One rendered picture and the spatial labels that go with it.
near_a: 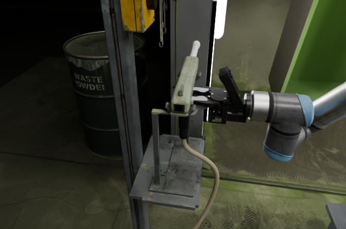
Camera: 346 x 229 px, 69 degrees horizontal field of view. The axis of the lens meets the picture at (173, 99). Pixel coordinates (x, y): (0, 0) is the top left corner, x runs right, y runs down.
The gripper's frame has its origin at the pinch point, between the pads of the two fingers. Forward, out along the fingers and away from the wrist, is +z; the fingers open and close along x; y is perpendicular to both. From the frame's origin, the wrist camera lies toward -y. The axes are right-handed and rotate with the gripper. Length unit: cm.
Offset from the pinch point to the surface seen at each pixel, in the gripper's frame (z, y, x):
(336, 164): -109, 105, 91
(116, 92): 19.3, -0.6, -3.5
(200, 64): -2.7, 10.4, 46.5
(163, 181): 4.3, 29.5, -8.8
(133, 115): 14.7, 7.5, -3.3
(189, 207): -5.3, 30.4, -16.4
